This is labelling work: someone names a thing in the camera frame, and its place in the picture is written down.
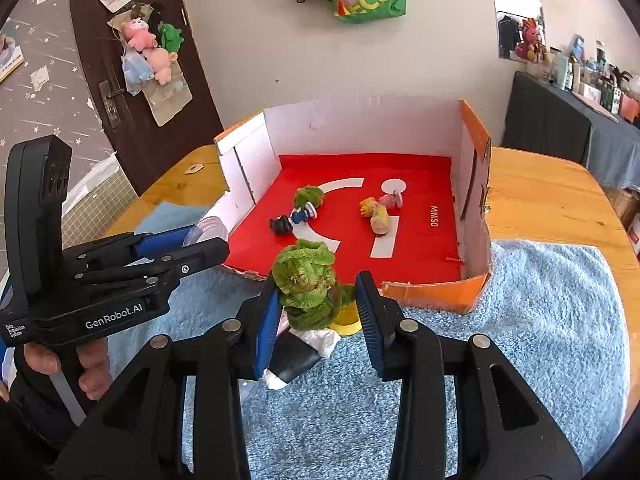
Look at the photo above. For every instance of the small orange-haired doll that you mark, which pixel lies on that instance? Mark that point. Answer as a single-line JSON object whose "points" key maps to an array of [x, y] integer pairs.
{"points": [[369, 207]]}

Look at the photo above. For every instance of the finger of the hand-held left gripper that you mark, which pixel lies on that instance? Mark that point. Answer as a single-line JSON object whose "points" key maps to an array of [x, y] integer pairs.
{"points": [[160, 242], [200, 257]]}

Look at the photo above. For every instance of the clear plastic bag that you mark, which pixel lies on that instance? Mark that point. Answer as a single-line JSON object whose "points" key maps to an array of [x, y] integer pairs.
{"points": [[167, 102]]}

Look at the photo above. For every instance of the pink rabbit plush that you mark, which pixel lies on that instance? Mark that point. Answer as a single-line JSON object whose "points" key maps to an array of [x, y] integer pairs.
{"points": [[532, 42]]}

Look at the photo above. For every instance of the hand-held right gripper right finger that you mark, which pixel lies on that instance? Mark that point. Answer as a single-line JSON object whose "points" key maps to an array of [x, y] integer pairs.
{"points": [[372, 330]]}

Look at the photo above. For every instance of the blue face mask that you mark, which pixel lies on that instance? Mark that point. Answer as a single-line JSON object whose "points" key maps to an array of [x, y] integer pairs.
{"points": [[135, 72]]}

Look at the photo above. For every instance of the clear round plastic lid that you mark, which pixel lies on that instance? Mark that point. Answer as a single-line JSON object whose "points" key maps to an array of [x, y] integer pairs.
{"points": [[212, 227]]}

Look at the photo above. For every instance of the blue fluffy blanket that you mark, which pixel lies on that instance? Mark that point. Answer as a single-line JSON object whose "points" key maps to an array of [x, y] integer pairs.
{"points": [[540, 335]]}

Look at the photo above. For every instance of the green plush toy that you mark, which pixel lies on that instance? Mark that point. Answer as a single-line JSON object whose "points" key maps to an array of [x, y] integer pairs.
{"points": [[170, 37]]}

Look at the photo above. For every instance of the row of bottles and jars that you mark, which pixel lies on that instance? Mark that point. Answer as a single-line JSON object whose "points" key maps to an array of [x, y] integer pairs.
{"points": [[600, 80]]}

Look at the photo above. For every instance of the orange cardboard box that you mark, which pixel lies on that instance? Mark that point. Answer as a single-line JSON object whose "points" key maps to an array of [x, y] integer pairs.
{"points": [[430, 260]]}

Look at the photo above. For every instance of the small wooden tag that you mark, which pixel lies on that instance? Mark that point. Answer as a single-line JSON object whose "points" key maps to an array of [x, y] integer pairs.
{"points": [[194, 168]]}

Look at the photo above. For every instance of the person's left hand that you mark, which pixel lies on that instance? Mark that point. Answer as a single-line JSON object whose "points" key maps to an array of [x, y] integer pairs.
{"points": [[95, 375]]}

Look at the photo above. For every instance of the pale pink plush toy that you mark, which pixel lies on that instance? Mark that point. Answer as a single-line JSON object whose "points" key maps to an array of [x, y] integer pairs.
{"points": [[160, 65]]}

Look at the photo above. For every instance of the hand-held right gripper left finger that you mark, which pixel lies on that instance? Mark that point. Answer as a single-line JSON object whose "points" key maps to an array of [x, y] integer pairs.
{"points": [[267, 327]]}

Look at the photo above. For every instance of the dark brown door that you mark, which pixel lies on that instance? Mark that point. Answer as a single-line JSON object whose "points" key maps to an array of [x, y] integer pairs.
{"points": [[90, 35]]}

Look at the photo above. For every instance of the black-haired blue figurine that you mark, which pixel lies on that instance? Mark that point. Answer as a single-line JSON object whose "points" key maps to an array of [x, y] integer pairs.
{"points": [[282, 224]]}

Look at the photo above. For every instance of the cloth-covered side table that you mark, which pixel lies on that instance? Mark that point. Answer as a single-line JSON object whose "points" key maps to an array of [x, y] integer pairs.
{"points": [[545, 120]]}

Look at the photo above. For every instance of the small pink toy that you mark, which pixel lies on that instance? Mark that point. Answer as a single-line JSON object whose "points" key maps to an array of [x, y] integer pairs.
{"points": [[392, 199]]}

